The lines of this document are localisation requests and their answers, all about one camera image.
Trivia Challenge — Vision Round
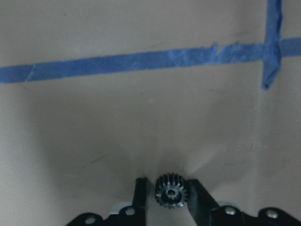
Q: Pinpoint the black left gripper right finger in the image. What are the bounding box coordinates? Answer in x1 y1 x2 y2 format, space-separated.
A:
187 179 220 226

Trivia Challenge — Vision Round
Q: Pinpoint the small black bearing gear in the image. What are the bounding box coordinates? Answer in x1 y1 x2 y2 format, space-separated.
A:
155 173 189 209

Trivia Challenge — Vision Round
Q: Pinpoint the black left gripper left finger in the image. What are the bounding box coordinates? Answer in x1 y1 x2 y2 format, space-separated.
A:
132 177 149 226

